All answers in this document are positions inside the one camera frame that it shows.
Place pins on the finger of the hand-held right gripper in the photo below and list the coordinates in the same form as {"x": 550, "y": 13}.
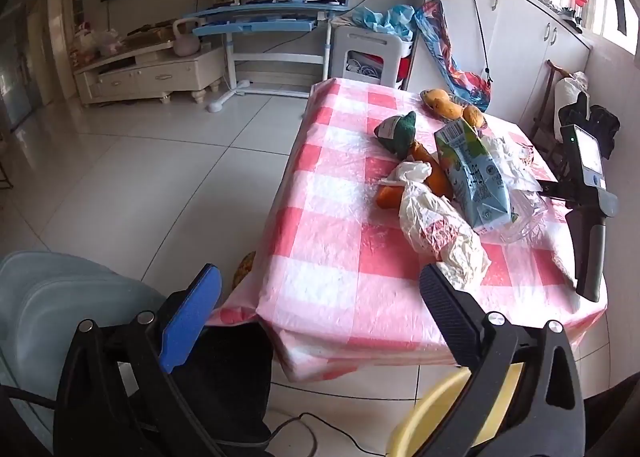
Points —
{"x": 550, "y": 190}

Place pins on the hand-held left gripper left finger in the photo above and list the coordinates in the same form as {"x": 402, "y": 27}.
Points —
{"x": 192, "y": 317}

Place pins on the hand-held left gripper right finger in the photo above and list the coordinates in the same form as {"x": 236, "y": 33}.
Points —
{"x": 447, "y": 317}

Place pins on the clear plastic bag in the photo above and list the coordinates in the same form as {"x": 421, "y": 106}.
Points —
{"x": 522, "y": 212}

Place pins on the white paper bag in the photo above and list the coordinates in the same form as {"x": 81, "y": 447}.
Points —
{"x": 430, "y": 224}

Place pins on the yellow plastic bin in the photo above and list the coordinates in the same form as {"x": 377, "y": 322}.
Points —
{"x": 430, "y": 412}

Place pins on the small orange peel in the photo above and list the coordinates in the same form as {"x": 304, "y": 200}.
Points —
{"x": 387, "y": 197}

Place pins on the yellow brown round object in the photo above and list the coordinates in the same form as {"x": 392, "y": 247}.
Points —
{"x": 245, "y": 267}

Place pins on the wooden chair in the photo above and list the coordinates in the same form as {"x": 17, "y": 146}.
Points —
{"x": 545, "y": 102}

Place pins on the white sack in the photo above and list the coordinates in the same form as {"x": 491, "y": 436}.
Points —
{"x": 567, "y": 97}

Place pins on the yellow mango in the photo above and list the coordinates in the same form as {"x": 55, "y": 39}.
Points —
{"x": 474, "y": 116}
{"x": 434, "y": 97}
{"x": 449, "y": 110}

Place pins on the white cabinet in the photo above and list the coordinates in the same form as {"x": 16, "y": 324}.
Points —
{"x": 520, "y": 52}

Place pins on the light blue chair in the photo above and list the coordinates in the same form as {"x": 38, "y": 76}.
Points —
{"x": 50, "y": 297}

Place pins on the pink checkered tablecloth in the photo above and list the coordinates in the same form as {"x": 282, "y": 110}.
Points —
{"x": 340, "y": 217}

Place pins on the woven fruit basket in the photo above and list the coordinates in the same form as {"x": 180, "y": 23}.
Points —
{"x": 425, "y": 104}

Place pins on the colourful printed bag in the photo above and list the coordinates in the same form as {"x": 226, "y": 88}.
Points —
{"x": 450, "y": 57}

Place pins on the grey shoes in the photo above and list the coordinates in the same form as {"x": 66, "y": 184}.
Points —
{"x": 562, "y": 12}

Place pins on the white plastic stool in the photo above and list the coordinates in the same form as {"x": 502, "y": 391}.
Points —
{"x": 365, "y": 44}

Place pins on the blue plastic bag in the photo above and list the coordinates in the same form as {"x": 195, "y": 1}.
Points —
{"x": 382, "y": 19}

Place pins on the cream TV stand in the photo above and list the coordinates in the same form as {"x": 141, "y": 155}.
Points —
{"x": 150, "y": 72}

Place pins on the pink kettlebell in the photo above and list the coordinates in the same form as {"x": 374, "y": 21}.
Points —
{"x": 186, "y": 42}

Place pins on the pink plastic bag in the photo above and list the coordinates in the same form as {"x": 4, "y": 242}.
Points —
{"x": 102, "y": 39}

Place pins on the blue study desk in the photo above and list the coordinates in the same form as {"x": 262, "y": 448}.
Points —
{"x": 270, "y": 19}

